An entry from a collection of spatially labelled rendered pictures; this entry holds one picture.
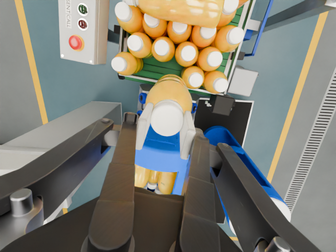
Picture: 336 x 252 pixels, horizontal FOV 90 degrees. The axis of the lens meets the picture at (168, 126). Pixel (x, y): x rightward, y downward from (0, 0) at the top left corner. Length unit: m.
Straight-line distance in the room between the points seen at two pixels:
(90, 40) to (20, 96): 1.74
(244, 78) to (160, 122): 0.66
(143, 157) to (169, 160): 0.07
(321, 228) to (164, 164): 2.91
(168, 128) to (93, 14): 0.45
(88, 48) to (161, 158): 0.38
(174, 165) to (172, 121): 0.30
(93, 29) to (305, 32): 1.72
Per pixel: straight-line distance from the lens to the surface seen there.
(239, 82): 0.82
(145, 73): 0.73
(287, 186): 2.51
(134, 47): 0.52
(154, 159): 0.46
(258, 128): 1.95
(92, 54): 0.58
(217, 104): 0.66
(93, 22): 0.58
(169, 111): 0.19
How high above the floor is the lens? 1.62
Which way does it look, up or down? 69 degrees down
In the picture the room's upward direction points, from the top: 174 degrees counter-clockwise
